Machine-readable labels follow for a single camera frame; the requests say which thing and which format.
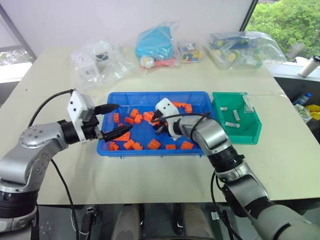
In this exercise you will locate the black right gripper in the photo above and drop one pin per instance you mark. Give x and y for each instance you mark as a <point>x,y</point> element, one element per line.
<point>161,119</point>

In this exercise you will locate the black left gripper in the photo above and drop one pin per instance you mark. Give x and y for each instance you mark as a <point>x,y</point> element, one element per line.
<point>90,127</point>

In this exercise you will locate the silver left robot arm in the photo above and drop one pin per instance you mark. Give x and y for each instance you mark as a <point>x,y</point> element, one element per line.
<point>35,150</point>

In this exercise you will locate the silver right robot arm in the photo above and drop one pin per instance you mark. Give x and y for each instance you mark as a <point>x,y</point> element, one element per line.
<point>212,135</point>

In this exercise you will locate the blue plastic bin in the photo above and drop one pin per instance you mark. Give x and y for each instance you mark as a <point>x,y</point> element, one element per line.
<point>150,98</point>

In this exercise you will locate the green plastic bin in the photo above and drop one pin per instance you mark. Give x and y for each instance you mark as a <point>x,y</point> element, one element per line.
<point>240,137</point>

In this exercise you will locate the small orange plastic block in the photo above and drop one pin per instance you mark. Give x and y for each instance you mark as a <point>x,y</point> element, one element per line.
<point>120,125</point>

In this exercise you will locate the orange wedge plastic block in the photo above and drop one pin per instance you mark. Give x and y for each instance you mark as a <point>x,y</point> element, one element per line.
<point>124,137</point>

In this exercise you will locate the clear bag of white parts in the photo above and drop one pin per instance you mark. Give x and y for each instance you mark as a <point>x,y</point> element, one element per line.
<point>97,62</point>

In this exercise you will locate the white ball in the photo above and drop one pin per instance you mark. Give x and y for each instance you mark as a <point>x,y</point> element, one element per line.
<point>147,61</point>

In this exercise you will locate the small silver battery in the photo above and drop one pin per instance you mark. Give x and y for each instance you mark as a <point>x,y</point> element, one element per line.
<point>223,108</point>

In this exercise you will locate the clear box of colourful pieces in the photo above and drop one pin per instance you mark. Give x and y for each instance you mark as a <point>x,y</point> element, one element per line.
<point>190,53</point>

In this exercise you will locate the clear bag with blue item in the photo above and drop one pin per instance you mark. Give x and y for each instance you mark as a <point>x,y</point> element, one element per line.
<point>155,42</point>

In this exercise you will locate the grey rounded shape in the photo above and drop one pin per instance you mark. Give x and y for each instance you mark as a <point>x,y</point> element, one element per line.
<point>126,222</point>

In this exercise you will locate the clear bag of blue toys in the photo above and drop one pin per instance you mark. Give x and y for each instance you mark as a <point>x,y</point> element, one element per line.
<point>237,50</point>

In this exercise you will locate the clear water bottle blue cap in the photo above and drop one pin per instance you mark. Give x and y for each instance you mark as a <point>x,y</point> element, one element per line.
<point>302,98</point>

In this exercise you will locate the yellow object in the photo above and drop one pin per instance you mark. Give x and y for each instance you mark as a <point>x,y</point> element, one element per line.
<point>313,110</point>

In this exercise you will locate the white cylinder with black cap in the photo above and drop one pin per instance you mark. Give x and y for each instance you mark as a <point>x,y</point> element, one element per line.
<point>308,67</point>

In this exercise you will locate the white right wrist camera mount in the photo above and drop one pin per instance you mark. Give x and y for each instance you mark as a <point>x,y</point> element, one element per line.
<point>165,106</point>

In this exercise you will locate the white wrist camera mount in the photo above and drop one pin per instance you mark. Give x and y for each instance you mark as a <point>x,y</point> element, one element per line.
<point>75,105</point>
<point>165,106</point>

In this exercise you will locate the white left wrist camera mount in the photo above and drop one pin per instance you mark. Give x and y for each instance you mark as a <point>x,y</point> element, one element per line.
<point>75,105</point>

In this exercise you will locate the black window post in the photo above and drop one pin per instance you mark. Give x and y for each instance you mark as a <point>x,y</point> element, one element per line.
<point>250,13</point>

